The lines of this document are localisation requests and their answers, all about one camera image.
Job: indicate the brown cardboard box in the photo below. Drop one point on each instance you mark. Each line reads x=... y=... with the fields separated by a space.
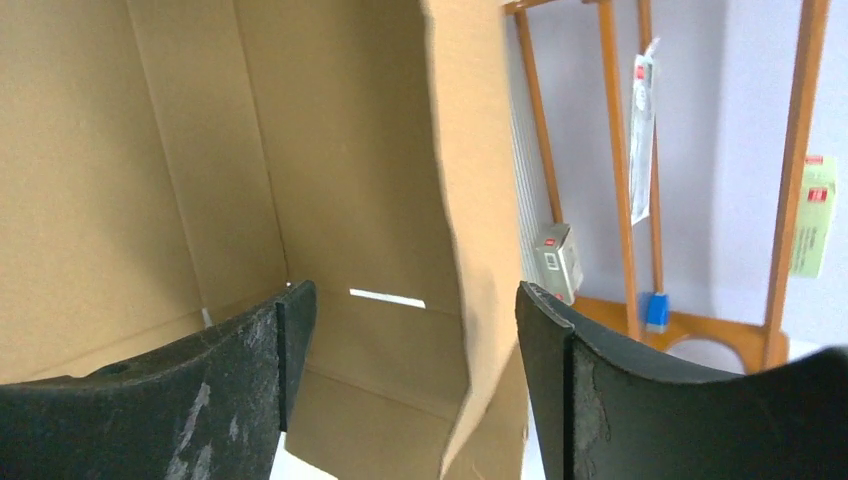
x=167 y=165

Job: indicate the flat white packet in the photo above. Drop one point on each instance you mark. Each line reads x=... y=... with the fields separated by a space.
x=642 y=129

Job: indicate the small grey-white box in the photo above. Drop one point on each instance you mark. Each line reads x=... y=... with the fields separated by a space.
x=556 y=256

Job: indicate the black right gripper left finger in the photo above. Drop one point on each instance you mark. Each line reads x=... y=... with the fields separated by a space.
x=211 y=405

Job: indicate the small blue block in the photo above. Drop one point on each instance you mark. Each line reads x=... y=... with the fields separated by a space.
x=656 y=312

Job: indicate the green white box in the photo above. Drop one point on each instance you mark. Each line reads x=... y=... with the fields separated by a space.
x=815 y=212

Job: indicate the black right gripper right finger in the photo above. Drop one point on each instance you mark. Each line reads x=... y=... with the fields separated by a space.
x=608 y=407

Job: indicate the orange wooden shelf rack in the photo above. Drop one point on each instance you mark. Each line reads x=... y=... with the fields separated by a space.
x=735 y=87

